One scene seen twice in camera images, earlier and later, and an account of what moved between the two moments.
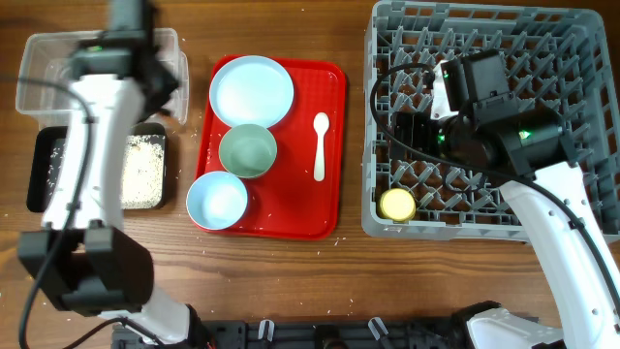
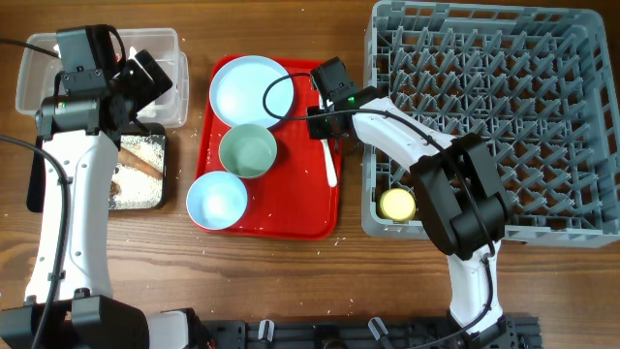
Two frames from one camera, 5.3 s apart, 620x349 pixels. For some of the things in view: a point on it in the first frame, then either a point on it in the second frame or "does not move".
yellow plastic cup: [397, 205] does not move
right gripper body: [429, 137] to [319, 124]
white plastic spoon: [322, 125] to [331, 176]
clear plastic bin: [45, 74] does not move
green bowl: [247, 151] does not move
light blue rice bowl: [216, 200] does not move
